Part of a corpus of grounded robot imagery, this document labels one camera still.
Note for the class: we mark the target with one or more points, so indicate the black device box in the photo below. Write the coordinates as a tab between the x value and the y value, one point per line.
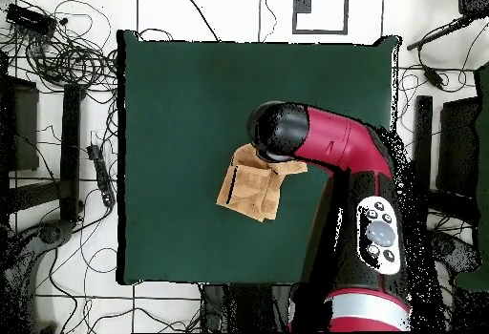
473	0

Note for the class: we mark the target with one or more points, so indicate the black power strip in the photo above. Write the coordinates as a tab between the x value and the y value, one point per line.
101	175

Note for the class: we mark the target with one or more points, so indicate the dark green table cloth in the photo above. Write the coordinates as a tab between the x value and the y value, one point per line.
183	120

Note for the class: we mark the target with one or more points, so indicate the black hub box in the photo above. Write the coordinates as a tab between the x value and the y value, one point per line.
28	19

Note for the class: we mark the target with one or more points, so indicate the black power adapter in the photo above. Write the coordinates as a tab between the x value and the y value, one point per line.
433	77

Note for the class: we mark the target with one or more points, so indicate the dark green hanging cloth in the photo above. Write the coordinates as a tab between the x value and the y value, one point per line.
483	158

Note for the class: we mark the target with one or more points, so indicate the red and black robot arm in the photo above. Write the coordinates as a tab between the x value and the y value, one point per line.
336	139

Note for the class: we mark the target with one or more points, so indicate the tan terry towel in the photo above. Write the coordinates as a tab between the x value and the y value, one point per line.
252	192

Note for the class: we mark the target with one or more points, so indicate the black stand bar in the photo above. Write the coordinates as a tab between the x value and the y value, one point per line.
70	150
422	139

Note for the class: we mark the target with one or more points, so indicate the dark flat panel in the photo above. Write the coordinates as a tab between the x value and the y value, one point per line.
458	147
25	128

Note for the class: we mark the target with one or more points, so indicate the black rod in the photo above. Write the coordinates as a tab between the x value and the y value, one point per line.
439	33

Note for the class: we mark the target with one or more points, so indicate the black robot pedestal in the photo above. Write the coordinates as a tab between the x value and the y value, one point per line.
248	307

